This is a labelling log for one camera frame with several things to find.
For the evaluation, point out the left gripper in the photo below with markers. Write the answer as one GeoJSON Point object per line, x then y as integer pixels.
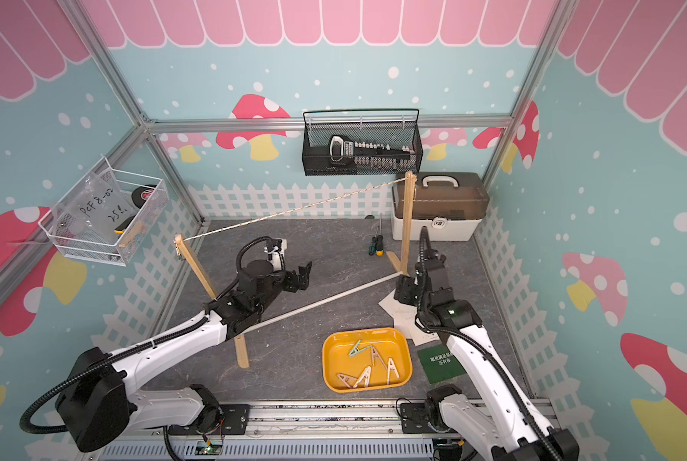
{"type": "Point", "coordinates": [292, 284]}

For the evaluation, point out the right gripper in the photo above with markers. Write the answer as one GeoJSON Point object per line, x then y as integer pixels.
{"type": "Point", "coordinates": [408, 287]}

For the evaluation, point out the postcard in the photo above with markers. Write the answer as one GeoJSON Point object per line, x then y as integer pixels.
{"type": "Point", "coordinates": [439, 364]}
{"type": "Point", "coordinates": [418, 334]}
{"type": "Point", "coordinates": [403, 315]}

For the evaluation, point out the white clothespin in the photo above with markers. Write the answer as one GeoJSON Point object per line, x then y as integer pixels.
{"type": "Point", "coordinates": [363, 380]}
{"type": "Point", "coordinates": [392, 371]}

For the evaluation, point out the green clothespin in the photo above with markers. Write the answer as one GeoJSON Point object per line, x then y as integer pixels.
{"type": "Point", "coordinates": [355, 350]}

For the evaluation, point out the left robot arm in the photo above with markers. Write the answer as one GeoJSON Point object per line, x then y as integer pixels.
{"type": "Point", "coordinates": [104, 397]}

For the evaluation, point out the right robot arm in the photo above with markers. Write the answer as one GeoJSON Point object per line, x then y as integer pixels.
{"type": "Point", "coordinates": [512, 428]}

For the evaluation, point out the green yellow screwdriver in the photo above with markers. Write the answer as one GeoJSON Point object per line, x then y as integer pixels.
{"type": "Point", "coordinates": [377, 243]}

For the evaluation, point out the brown white toolbox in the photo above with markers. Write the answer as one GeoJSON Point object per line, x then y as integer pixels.
{"type": "Point", "coordinates": [450, 204]}

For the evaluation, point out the yellow plastic tray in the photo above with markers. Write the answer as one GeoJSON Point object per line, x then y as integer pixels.
{"type": "Point", "coordinates": [388, 342]}

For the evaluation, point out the black white tool in basket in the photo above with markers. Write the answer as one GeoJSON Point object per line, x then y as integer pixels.
{"type": "Point", "coordinates": [369, 155]}

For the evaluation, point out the black tape roll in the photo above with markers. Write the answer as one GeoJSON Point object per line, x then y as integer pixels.
{"type": "Point", "coordinates": [141, 194]}

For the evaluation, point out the yellow black utility knife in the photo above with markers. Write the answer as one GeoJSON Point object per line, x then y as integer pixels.
{"type": "Point", "coordinates": [124, 225]}

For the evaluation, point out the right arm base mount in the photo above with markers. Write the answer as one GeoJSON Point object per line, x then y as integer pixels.
{"type": "Point", "coordinates": [417, 418]}

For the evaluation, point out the black mesh wall basket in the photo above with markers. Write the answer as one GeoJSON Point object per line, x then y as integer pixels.
{"type": "Point", "coordinates": [397, 127]}

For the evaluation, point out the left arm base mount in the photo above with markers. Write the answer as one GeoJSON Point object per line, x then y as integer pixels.
{"type": "Point", "coordinates": [219, 420]}

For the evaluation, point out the clear wire wall basket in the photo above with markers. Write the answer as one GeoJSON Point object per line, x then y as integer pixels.
{"type": "Point", "coordinates": [81, 224]}

